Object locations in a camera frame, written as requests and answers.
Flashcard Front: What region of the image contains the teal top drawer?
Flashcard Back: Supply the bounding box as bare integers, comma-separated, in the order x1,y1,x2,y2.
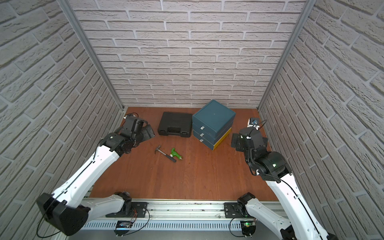
192,100,236,137

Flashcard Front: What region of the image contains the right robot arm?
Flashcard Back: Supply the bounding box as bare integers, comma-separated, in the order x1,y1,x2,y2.
231,127,337,240

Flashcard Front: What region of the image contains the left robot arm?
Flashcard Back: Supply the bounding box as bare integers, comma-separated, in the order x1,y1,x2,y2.
36,121,155,236

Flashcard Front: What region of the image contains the teal drawer cabinet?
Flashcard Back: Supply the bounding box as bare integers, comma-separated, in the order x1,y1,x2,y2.
192,100,236,151

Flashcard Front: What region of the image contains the black plastic tool case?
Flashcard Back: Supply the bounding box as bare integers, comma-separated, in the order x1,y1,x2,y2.
158,112,193,138

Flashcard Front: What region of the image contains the green plastic faucet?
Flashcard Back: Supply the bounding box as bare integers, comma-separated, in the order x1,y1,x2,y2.
170,148,183,160

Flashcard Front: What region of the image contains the small claw hammer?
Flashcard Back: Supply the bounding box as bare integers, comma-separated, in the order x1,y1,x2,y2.
155,145,177,163

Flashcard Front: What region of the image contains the right controller board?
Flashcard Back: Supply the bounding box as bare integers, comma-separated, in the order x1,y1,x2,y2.
240,221,257,238

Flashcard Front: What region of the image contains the controller board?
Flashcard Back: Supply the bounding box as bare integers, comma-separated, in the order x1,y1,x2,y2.
115,221,134,236
240,221,257,238

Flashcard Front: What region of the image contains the left controller board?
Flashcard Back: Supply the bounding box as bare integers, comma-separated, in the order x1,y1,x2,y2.
115,221,134,236

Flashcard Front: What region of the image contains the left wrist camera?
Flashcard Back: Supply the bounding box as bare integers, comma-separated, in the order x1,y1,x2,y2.
120,113,148,140

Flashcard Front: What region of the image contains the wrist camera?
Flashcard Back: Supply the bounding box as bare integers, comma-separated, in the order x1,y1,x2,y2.
120,113,148,140
247,118,261,130

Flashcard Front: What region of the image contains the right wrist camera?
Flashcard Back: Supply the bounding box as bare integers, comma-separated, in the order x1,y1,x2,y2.
247,118,261,130

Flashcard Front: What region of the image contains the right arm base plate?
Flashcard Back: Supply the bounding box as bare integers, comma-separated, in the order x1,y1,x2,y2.
224,202,253,219

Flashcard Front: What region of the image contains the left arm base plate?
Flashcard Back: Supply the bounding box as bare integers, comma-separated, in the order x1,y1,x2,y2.
106,201,148,218

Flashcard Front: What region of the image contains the aluminium front rail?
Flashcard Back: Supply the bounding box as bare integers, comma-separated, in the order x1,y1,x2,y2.
80,197,289,223

